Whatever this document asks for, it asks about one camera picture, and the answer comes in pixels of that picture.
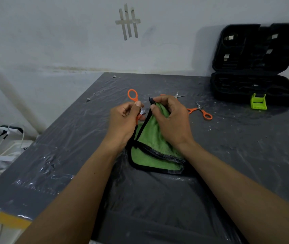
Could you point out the white box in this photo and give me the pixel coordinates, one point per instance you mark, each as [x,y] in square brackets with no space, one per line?
[6,156]

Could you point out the black plastic tool case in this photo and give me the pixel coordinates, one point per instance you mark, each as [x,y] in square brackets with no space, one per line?
[253,66]

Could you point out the person's left hand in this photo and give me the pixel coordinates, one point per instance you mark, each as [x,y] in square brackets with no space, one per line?
[120,127]

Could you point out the person's left forearm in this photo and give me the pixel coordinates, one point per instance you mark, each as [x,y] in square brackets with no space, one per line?
[75,200]

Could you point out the white power strip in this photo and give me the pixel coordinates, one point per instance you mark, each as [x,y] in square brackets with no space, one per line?
[11,129]

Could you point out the person's right thumb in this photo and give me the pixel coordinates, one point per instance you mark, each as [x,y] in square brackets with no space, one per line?
[155,114]

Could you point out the white wall pipe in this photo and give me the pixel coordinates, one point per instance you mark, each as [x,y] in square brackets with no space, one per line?
[9,96]

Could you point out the clear plastic table cover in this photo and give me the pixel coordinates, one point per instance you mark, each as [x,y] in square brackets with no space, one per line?
[235,154]

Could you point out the person's left thumb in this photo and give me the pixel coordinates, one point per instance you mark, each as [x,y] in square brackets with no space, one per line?
[138,109]

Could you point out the grey tape strips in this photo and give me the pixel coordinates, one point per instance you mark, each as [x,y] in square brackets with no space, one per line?
[128,21]

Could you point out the green plastic holder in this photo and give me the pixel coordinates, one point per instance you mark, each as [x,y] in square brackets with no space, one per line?
[258,102]

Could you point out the person's right hand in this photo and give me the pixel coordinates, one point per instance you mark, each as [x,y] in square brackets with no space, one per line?
[175,124]

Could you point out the yellow tape piece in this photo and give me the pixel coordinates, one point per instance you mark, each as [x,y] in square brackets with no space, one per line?
[12,221]

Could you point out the green cloth with black edge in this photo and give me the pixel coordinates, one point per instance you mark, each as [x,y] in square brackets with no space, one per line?
[154,147]

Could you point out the person's right forearm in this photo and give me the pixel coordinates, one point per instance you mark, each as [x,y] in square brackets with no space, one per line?
[246,198]

